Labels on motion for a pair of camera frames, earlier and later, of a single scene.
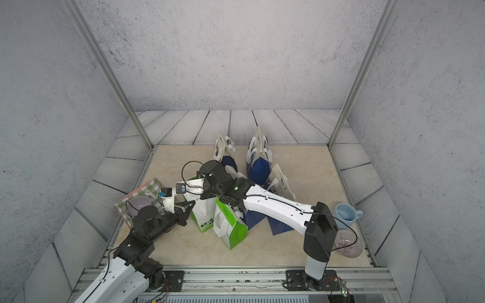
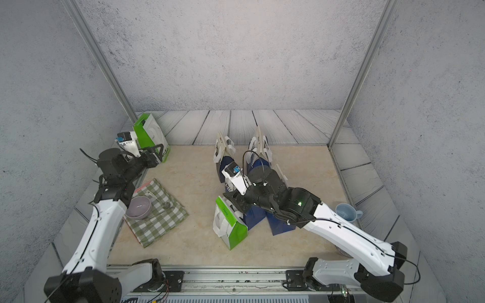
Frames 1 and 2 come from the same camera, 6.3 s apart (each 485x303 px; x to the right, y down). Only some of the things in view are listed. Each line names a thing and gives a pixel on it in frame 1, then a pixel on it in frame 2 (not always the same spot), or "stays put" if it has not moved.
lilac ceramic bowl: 134,204 stays put
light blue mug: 345,215 stays put
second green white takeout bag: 228,224 stays put
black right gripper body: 209,189 -> 253,197
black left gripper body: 179,217 -> 145,163
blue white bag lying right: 276,226 stays put
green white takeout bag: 203,210 -> 149,135
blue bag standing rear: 259,158 stays put
